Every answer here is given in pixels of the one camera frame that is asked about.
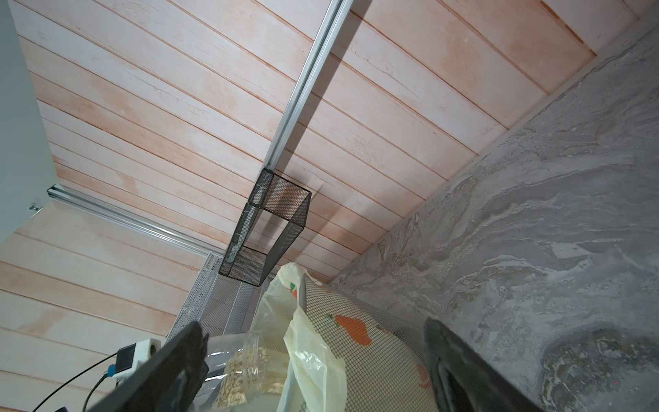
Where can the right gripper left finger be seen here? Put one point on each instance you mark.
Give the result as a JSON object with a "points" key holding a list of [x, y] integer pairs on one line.
{"points": [[169, 381]]}

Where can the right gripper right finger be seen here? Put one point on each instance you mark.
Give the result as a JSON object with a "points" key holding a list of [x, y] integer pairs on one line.
{"points": [[462, 380]]}

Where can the glass oatmeal jar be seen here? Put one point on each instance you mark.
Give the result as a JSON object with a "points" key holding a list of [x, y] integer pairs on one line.
{"points": [[244, 375]]}

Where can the grey trash bin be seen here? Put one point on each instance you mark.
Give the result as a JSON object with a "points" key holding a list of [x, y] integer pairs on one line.
{"points": [[384, 368]]}

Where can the white wire mesh shelf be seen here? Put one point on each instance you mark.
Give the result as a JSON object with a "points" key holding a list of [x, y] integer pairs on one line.
{"points": [[223, 305]]}

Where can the black wire mesh basket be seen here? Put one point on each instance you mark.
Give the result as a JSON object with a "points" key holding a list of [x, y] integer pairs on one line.
{"points": [[273, 218]]}

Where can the horizontal aluminium frame bar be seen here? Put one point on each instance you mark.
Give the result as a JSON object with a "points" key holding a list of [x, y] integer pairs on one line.
{"points": [[330, 27]]}

